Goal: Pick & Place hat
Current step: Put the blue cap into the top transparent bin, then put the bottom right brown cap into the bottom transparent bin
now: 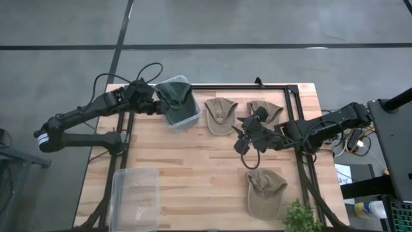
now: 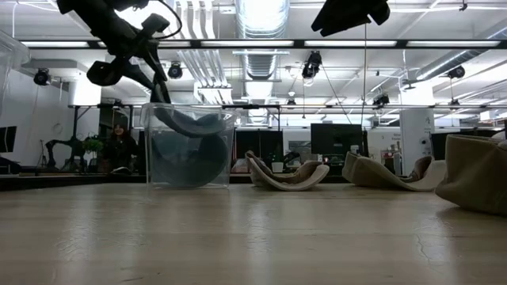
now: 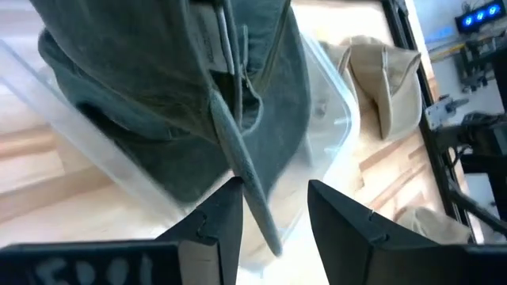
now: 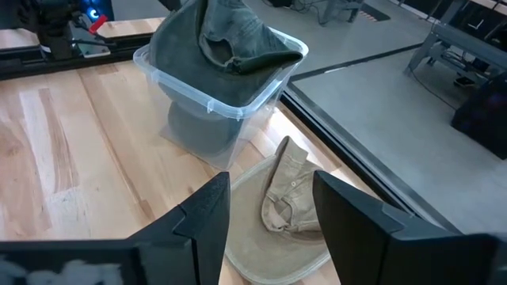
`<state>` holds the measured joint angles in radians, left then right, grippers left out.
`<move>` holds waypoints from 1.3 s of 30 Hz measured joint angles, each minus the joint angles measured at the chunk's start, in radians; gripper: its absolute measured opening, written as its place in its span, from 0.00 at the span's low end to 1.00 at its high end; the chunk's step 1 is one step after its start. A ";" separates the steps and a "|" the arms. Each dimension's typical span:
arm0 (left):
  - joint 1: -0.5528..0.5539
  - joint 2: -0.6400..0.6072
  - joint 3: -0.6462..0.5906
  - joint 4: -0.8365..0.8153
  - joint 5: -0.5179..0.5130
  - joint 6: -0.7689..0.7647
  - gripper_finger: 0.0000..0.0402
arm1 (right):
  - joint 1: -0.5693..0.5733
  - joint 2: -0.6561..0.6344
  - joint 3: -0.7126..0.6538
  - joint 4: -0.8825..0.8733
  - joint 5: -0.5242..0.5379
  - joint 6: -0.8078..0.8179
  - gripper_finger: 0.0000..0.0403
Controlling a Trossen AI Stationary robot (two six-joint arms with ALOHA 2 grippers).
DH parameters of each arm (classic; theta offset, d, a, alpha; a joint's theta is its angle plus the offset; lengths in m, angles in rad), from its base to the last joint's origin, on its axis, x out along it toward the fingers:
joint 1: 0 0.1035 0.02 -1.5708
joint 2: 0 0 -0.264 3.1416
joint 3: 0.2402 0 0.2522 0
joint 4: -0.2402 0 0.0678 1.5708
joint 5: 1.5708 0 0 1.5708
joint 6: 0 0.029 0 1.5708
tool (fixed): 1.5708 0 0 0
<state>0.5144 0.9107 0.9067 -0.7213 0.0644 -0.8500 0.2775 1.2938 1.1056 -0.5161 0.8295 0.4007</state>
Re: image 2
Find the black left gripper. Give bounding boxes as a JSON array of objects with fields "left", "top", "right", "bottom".
[{"left": 86, "top": 13, "right": 172, "bottom": 105}]

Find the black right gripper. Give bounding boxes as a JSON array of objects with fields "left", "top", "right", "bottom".
[{"left": 311, "top": 0, "right": 391, "bottom": 38}]

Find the dark green baseball cap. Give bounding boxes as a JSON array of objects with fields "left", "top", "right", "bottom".
[
  {"left": 152, "top": 93, "right": 229, "bottom": 139},
  {"left": 150, "top": 132, "right": 230, "bottom": 188}
]

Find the tan baseball cap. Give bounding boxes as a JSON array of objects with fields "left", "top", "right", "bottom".
[
  {"left": 434, "top": 133, "right": 507, "bottom": 218},
  {"left": 341, "top": 150, "right": 448, "bottom": 192},
  {"left": 244, "top": 149, "right": 330, "bottom": 192}
]

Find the black overhead crossbar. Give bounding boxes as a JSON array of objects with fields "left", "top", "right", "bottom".
[{"left": 17, "top": 38, "right": 507, "bottom": 50}]

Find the clear plastic bin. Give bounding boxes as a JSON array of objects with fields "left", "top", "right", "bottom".
[
  {"left": 0, "top": 30, "right": 32, "bottom": 120},
  {"left": 140, "top": 101, "right": 238, "bottom": 190}
]

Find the person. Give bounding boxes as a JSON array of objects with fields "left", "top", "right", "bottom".
[{"left": 103, "top": 123, "right": 139, "bottom": 175}]

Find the green potted plant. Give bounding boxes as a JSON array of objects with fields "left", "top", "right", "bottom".
[{"left": 82, "top": 136, "right": 105, "bottom": 173}]

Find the large black monitor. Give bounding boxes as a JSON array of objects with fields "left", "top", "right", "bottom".
[{"left": 310, "top": 123, "right": 364, "bottom": 156}]

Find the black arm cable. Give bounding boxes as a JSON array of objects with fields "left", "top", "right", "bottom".
[{"left": 152, "top": 0, "right": 184, "bottom": 40}]

